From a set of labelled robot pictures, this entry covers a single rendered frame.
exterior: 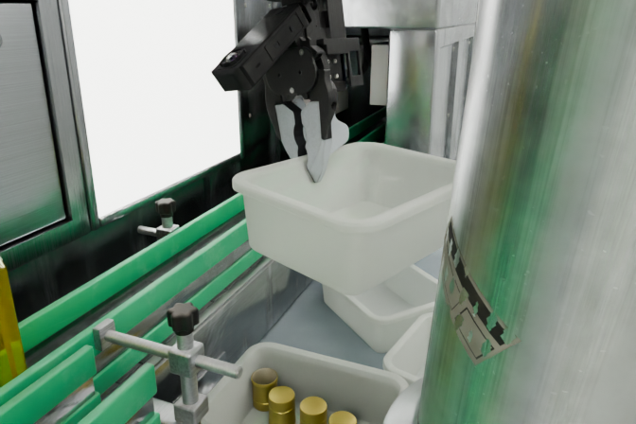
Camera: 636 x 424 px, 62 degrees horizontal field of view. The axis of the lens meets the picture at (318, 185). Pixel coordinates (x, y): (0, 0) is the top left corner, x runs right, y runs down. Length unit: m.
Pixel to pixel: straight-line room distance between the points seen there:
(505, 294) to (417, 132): 1.09
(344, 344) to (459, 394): 0.73
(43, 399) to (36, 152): 0.31
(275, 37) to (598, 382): 0.43
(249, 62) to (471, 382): 0.38
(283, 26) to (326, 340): 0.56
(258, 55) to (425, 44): 0.74
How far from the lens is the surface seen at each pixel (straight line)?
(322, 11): 0.60
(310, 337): 0.94
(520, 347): 0.17
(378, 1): 1.25
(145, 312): 0.67
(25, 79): 0.73
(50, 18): 0.75
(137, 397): 0.54
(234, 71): 0.50
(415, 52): 1.23
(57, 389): 0.57
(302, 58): 0.55
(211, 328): 0.77
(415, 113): 1.24
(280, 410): 0.72
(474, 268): 0.17
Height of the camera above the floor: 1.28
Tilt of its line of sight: 18 degrees down
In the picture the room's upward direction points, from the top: straight up
